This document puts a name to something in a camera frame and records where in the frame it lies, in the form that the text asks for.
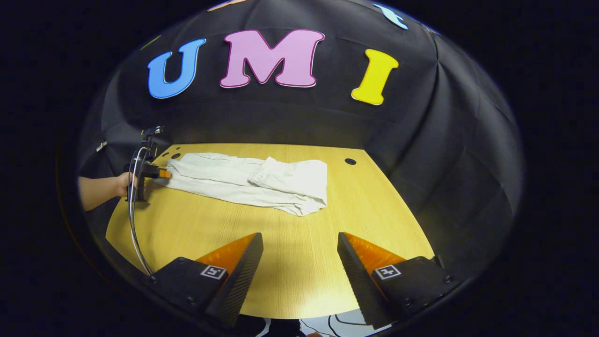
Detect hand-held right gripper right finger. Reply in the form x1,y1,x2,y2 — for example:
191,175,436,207
336,232,463,330

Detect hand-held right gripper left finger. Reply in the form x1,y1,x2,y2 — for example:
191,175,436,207
148,232,264,328

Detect white jeans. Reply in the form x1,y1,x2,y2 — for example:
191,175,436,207
159,152,329,217

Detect black backdrop cloth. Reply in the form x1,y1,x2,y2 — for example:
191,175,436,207
77,0,524,281

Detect black cable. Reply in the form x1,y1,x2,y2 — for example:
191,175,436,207
299,314,375,337

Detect grey cable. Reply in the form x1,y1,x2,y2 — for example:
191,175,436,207
128,146,155,276

